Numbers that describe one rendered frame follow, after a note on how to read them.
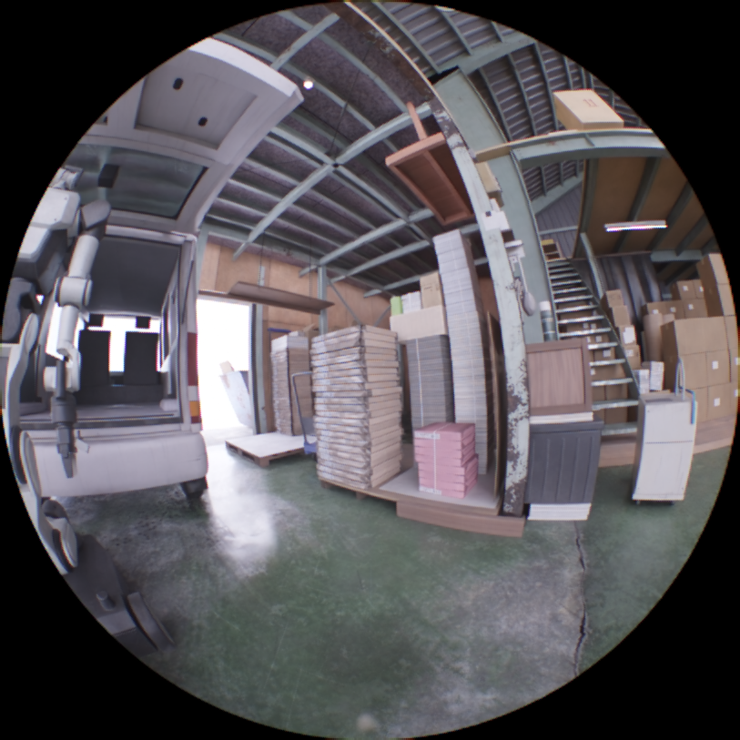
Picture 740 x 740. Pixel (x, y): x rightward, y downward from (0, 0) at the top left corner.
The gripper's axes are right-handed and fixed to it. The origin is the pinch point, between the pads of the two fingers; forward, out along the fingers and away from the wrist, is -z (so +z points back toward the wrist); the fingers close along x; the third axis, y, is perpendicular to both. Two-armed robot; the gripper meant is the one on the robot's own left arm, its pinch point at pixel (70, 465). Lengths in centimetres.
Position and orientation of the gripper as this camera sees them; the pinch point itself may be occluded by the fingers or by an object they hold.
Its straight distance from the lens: 85.0
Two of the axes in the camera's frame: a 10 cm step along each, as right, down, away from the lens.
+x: 8.5, -2.8, -4.4
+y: 4.6, 0.1, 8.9
